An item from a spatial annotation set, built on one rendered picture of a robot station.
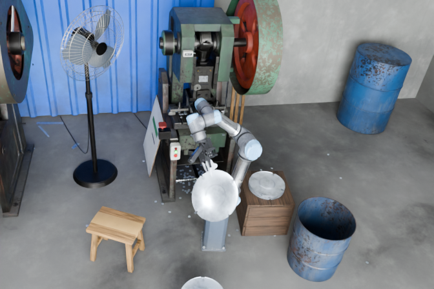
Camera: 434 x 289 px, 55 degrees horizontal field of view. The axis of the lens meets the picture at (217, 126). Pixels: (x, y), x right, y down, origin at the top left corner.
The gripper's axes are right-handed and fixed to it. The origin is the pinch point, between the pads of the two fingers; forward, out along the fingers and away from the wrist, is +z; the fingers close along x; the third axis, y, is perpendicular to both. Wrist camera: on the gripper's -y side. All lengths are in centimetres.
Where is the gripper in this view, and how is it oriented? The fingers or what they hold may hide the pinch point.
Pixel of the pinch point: (210, 174)
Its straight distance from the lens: 236.8
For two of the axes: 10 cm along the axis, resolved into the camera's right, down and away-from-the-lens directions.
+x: -4.8, 2.2, 8.5
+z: 3.4, 9.4, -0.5
